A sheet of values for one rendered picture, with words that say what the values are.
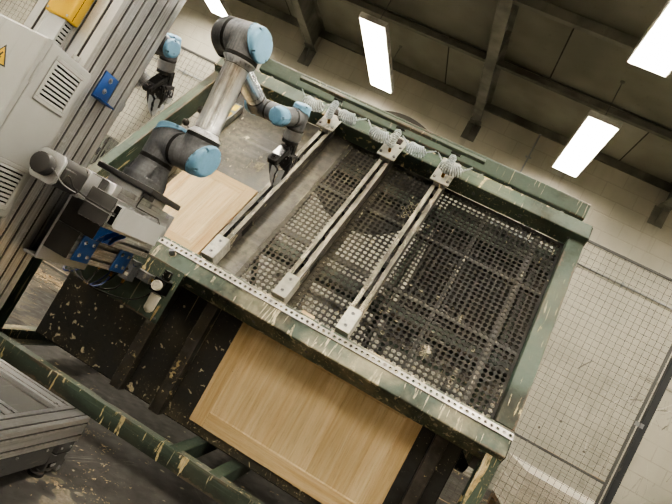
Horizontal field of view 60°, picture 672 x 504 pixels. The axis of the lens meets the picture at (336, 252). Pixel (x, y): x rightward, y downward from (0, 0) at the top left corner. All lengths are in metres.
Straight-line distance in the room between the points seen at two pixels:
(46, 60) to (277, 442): 1.73
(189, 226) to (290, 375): 0.81
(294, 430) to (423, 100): 6.13
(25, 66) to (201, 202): 1.33
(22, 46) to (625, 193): 7.24
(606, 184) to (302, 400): 6.10
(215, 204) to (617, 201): 6.05
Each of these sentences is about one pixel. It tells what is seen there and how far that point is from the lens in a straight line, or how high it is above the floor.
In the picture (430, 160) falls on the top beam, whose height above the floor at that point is 1.89.
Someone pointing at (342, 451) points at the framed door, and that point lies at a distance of 2.60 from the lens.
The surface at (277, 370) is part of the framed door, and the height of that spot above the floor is 0.63.
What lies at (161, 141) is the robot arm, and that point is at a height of 1.19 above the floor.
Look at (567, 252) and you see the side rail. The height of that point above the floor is 1.76.
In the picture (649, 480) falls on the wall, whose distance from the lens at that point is 7.98.
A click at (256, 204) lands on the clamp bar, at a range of 2.78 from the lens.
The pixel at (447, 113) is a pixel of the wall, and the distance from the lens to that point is 8.07.
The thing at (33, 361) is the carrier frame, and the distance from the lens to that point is 2.86.
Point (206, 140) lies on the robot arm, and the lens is 1.98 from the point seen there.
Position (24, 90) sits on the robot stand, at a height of 1.09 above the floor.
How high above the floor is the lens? 0.98
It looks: 5 degrees up
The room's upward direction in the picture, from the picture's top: 29 degrees clockwise
